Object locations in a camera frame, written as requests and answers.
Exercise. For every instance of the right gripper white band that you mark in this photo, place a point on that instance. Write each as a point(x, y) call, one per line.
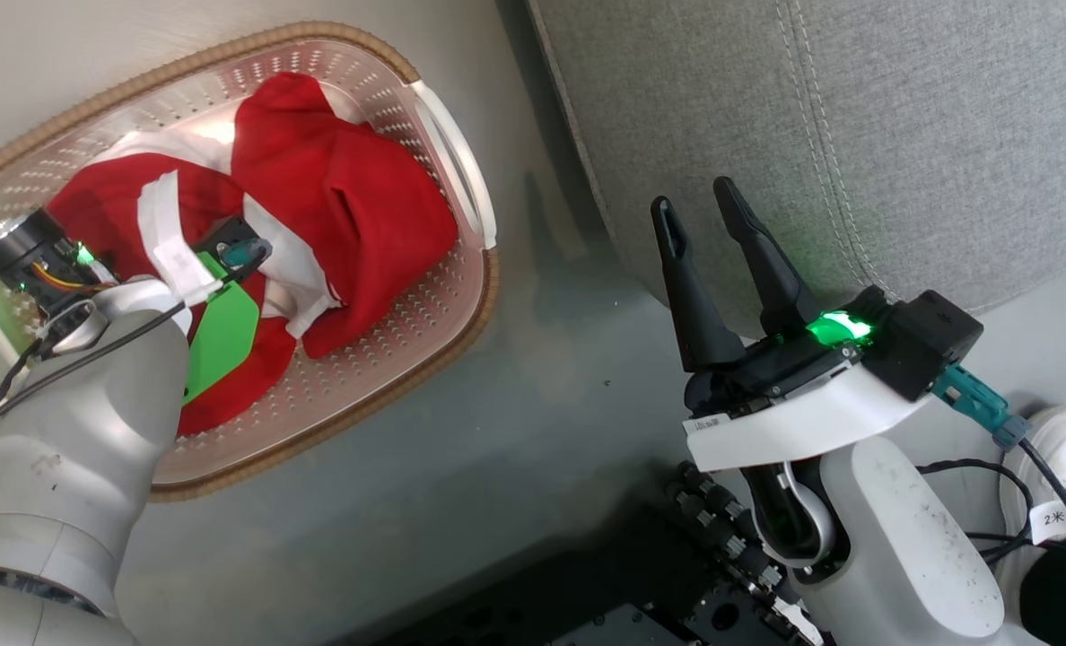
point(793, 417)

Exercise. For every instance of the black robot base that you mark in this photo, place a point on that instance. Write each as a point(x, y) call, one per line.
point(659, 592)

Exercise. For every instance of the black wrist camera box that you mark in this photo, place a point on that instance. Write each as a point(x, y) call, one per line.
point(228, 238)
point(923, 341)

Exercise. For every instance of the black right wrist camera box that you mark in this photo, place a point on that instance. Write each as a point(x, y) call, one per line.
point(923, 341)

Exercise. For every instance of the grey fabric sofa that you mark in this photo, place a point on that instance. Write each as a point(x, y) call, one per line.
point(856, 117)

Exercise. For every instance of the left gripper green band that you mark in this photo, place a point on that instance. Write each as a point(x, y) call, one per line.
point(223, 336)

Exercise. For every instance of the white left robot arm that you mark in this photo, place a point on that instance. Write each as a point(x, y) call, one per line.
point(66, 431)

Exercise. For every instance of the white perforated basket brown rim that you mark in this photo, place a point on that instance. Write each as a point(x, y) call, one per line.
point(407, 332)

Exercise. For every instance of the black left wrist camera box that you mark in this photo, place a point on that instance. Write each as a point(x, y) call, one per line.
point(228, 238)

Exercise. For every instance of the red and white garment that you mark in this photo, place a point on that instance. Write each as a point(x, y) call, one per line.
point(362, 215)

